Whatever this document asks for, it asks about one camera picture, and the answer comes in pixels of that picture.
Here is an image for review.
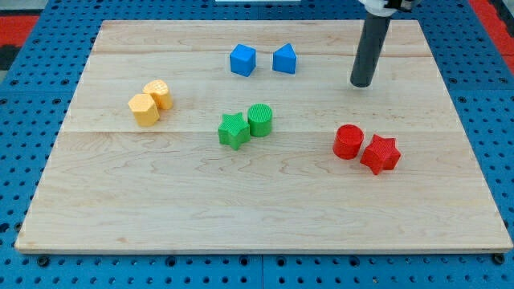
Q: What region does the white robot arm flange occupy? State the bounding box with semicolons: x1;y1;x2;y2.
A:
358;0;422;17

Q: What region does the green star block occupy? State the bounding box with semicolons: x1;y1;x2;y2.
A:
218;112;251;150

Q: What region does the green cylinder block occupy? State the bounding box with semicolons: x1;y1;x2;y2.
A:
247;104;273;137

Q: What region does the light wooden board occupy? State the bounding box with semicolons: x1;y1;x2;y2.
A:
15;20;512;254

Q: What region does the blue cube block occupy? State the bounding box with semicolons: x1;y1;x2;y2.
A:
230;44;256;77

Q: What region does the blue triangular prism block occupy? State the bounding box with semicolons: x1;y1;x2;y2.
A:
272;43;297;74

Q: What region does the red cylinder block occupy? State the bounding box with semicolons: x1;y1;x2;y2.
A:
332;124;365;160

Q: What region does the yellow heart block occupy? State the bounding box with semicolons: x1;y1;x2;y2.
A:
143;79;173;110

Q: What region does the yellow hexagon block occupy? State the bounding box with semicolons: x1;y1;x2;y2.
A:
128;94;160;127

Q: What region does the red star block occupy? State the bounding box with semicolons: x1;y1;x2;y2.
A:
360;134;401;175

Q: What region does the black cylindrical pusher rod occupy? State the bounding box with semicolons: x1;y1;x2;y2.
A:
350;13;391;88

